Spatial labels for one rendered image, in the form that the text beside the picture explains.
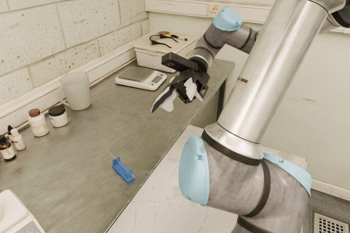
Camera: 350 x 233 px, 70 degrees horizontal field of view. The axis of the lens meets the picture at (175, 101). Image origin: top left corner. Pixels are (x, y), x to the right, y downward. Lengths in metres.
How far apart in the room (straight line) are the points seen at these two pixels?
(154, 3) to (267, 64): 1.51
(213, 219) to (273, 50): 0.53
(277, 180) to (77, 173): 0.67
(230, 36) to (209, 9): 0.91
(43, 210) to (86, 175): 0.16
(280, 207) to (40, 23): 1.15
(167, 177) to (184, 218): 0.16
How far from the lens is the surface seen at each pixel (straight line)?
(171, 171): 0.91
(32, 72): 1.30
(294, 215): 0.54
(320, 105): 1.86
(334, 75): 1.77
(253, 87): 0.43
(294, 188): 0.53
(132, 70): 1.53
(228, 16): 0.78
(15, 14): 1.24
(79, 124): 1.19
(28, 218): 0.81
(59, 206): 0.89
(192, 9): 1.75
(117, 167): 0.93
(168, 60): 0.70
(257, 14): 1.64
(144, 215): 0.81
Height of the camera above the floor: 1.57
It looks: 31 degrees down
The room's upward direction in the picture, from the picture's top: straight up
